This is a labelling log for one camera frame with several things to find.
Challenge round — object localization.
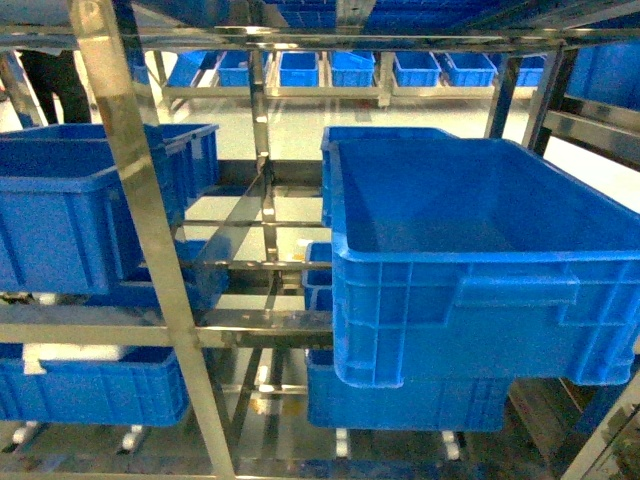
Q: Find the blue shelf crate rear right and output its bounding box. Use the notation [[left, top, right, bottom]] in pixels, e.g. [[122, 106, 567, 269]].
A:
[[321, 126, 459, 228]]

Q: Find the blue shelf crate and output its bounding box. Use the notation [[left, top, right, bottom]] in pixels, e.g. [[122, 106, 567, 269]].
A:
[[321, 126, 459, 228], [1, 124, 219, 208], [331, 138, 639, 388], [1, 138, 146, 294]]

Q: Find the blue shelf crate front right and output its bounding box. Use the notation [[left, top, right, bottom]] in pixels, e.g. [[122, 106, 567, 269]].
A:
[[331, 138, 639, 388]]

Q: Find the blue shelf crate rear left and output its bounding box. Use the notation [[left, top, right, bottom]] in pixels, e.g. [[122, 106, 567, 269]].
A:
[[1, 124, 219, 208]]

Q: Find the blue shelf crate front left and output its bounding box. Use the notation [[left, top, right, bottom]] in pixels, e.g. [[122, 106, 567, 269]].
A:
[[1, 138, 146, 294]]

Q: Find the steel shelf cart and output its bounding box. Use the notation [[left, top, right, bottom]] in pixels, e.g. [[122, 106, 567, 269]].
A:
[[1, 1, 639, 479]]

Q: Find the blue lower crate right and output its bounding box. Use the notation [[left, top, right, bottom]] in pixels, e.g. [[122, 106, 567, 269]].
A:
[[306, 350, 511, 432]]

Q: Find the blue lower crate left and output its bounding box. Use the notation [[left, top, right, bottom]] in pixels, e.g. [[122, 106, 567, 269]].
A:
[[1, 344, 189, 427]]

